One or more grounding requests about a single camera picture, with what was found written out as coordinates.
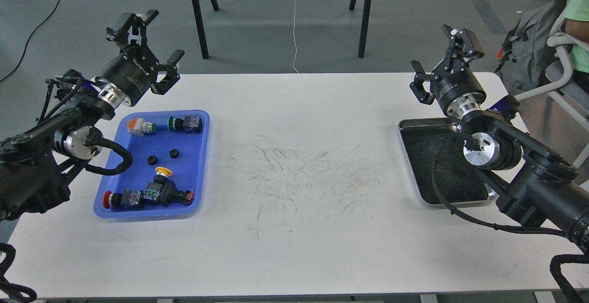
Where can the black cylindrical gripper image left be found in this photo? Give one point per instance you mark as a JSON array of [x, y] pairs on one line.
[[127, 77]]

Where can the yellow mushroom button switch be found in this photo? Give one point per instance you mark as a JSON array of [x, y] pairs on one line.
[[162, 191]]

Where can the black stand legs left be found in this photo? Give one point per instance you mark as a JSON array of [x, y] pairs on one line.
[[197, 12]]

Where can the blue plastic tray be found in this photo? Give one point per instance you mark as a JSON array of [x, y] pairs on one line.
[[188, 169]]

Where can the small black gear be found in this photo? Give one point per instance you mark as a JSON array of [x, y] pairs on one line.
[[174, 153], [152, 160]]

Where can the green push button switch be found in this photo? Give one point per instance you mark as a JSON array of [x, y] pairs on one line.
[[187, 124]]

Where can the red push button switch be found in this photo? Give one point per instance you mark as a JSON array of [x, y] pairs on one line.
[[129, 199]]

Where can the person in green shirt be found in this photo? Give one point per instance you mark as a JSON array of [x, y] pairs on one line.
[[577, 26]]

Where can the black stand legs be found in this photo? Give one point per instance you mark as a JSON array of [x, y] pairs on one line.
[[365, 22], [197, 12]]

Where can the silver metal tray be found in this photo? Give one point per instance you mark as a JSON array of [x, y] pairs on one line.
[[454, 176]]

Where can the black stand legs right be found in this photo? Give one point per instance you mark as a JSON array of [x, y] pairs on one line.
[[365, 22]]

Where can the white chair frame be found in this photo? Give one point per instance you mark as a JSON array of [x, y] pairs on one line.
[[560, 86]]

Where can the grey backpack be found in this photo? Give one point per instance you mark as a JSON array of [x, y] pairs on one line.
[[524, 54]]

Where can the orange push button switch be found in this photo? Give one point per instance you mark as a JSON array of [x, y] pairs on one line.
[[140, 127]]

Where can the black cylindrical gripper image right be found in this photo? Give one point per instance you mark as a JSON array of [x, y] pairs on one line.
[[453, 82]]

